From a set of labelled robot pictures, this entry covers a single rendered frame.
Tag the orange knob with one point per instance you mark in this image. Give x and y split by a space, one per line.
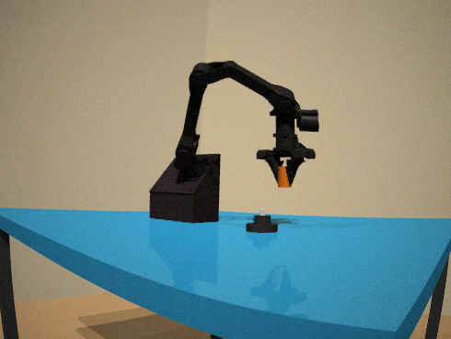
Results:
283 177

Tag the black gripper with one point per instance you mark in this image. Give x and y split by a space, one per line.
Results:
285 142

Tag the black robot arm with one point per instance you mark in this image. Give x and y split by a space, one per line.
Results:
286 109

